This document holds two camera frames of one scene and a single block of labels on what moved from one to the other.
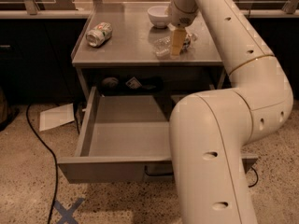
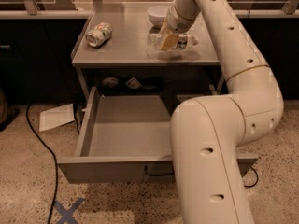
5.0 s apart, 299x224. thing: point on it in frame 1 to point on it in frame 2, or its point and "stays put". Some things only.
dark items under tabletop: [132, 85] stays put
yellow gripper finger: [177, 38] to [169, 42]
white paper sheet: [56, 117] stays put
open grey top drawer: [127, 139] stays put
